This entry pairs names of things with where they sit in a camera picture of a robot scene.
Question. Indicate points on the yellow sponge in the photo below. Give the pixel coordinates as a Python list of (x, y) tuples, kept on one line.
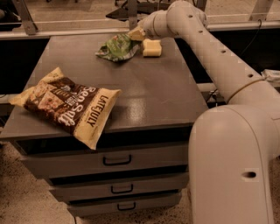
[(152, 48)]

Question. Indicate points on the top grey drawer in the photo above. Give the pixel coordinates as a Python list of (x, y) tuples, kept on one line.
[(86, 162)]

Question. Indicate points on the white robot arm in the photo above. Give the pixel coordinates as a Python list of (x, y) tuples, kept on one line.
[(230, 146)]

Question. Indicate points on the grey metal rail frame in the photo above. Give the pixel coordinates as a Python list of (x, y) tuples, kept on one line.
[(46, 18)]

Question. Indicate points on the grey drawer cabinet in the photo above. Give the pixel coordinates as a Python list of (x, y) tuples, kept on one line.
[(149, 106)]

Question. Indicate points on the white packet on ledge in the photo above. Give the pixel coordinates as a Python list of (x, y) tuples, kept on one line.
[(271, 75)]

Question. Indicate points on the brown Late July chip bag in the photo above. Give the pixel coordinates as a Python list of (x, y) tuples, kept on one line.
[(80, 110)]

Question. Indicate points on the grey drawer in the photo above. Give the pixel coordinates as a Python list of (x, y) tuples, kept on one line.
[(120, 187), (86, 162), (165, 199)]

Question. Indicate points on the green jalapeno chip bag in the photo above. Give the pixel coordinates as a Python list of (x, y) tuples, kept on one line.
[(119, 48)]

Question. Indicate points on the black chair base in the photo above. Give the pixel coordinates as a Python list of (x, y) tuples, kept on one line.
[(146, 7)]

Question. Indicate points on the bottom grey drawer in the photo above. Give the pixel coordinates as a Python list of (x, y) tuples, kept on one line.
[(165, 199)]

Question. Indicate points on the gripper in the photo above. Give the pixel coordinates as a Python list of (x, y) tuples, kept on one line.
[(150, 28)]

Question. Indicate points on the middle grey drawer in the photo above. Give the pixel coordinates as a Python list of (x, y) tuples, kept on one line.
[(120, 187)]

